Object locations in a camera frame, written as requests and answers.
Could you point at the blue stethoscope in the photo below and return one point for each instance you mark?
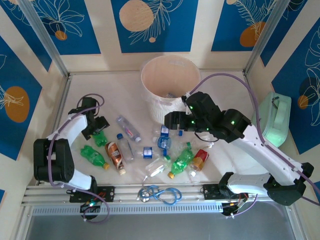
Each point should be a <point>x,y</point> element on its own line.
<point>144,199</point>

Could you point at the small black connector board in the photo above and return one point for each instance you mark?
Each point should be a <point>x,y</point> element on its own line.
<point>90,208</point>
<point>228,210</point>

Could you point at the grey metal panel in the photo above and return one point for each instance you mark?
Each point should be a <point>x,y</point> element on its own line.
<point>162,227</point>

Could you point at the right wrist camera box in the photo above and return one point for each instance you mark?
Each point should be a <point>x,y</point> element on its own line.
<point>188,110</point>

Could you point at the crushed clear bottle green cap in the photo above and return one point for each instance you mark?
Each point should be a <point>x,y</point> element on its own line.
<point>188,145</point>

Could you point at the white plastic bin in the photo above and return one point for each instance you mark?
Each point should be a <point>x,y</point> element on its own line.
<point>170,75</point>

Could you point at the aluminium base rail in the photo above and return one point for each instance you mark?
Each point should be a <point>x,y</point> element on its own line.
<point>125,193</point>

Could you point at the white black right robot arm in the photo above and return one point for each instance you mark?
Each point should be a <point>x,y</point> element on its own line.
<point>262,152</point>

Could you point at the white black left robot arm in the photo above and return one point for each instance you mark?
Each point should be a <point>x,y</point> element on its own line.
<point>55,162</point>

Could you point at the aluminium side rail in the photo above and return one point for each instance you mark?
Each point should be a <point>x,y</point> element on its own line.
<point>59,112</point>
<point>251,92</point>

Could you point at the aluminium frame post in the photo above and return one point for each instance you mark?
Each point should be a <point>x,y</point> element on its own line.
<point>268,32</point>
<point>42,32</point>

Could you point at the red label bottle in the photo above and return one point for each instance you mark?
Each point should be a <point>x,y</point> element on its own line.
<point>201,157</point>

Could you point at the green plastic bottle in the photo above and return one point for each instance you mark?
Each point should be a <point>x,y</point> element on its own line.
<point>100,139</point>
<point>92,155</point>
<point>181,163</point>

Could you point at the mint green case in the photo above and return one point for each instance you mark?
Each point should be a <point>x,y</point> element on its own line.
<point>280,125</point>

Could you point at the brown coffee bottle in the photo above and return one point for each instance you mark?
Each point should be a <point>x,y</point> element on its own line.
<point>114,155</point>

